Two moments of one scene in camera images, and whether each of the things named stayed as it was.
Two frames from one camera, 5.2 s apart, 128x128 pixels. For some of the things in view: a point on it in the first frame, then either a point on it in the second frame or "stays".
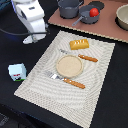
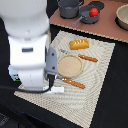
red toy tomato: x=94 y=12 stays
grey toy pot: x=69 y=9 stays
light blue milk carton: x=17 y=72 stays
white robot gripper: x=32 y=15 -> x=34 y=59
